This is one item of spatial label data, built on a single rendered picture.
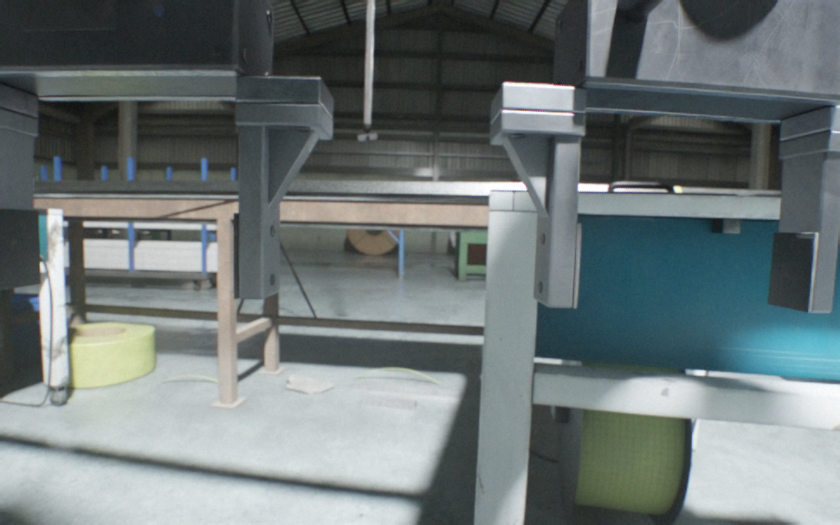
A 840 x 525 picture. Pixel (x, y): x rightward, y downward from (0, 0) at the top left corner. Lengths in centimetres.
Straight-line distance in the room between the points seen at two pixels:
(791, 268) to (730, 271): 27
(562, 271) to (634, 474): 80
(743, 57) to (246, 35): 22
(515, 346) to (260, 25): 37
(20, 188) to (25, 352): 241
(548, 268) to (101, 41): 23
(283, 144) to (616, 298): 41
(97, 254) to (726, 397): 537
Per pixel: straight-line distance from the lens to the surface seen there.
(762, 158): 1080
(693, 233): 54
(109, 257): 540
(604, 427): 94
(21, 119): 30
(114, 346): 220
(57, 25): 26
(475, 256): 668
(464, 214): 149
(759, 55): 26
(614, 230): 52
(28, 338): 270
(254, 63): 24
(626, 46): 22
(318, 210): 158
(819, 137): 29
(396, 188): 65
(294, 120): 21
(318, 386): 192
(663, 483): 101
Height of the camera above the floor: 69
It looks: 4 degrees down
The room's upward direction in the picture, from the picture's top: 2 degrees clockwise
